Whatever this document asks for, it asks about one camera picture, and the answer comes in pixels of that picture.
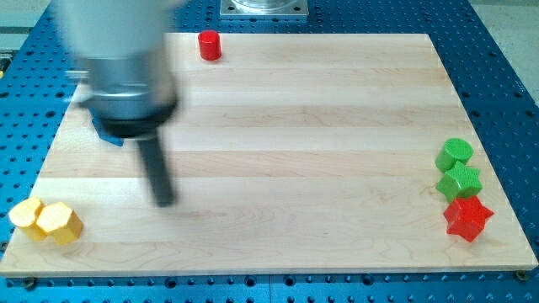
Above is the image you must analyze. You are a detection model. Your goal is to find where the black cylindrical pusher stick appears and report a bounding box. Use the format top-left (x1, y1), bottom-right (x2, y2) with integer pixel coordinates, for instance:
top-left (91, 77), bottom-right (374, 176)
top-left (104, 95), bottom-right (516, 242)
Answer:
top-left (136, 136), bottom-right (175, 207)

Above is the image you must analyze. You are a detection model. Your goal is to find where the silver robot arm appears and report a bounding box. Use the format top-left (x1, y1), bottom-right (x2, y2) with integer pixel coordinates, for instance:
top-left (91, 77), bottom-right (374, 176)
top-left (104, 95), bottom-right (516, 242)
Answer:
top-left (56, 0), bottom-right (180, 207)

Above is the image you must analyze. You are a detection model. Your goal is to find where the blue block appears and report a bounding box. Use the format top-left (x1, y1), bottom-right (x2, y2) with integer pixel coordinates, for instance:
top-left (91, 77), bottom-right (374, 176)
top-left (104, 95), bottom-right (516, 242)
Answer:
top-left (92, 116), bottom-right (124, 147)

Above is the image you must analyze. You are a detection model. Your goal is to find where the yellow hexagon block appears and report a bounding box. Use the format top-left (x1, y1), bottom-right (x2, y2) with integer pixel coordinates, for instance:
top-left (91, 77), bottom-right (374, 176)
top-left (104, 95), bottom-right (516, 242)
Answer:
top-left (36, 202), bottom-right (83, 245)

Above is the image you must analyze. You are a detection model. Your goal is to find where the red cylinder block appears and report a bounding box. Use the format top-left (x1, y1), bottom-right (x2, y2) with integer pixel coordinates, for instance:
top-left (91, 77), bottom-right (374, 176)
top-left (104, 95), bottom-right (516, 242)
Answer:
top-left (198, 30), bottom-right (222, 61)

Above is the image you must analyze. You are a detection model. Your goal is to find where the yellow round block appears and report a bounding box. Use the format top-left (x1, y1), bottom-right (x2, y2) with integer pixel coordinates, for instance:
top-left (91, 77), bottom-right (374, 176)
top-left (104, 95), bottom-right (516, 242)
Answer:
top-left (8, 197), bottom-right (47, 242)

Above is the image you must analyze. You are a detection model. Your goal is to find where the wooden board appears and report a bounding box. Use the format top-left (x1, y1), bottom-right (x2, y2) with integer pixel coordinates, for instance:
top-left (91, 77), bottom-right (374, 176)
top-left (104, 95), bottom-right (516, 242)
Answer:
top-left (1, 33), bottom-right (537, 278)

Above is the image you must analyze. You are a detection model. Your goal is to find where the green cylinder block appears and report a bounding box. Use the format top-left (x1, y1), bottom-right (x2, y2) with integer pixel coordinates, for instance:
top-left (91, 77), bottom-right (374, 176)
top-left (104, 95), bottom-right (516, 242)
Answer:
top-left (435, 138), bottom-right (473, 172)

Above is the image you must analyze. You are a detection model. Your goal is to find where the green star block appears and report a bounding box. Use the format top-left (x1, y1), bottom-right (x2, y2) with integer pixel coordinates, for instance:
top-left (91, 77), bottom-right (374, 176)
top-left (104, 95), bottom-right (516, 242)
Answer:
top-left (436, 162), bottom-right (483, 203)

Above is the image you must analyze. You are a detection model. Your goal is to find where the red star block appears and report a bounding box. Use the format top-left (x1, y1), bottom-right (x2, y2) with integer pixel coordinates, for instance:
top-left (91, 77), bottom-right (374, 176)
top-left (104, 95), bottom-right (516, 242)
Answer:
top-left (443, 196), bottom-right (494, 242)

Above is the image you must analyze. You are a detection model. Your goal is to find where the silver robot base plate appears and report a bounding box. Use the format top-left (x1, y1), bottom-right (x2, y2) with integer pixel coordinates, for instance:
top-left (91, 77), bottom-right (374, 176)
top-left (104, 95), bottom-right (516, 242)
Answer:
top-left (219, 0), bottom-right (309, 18)

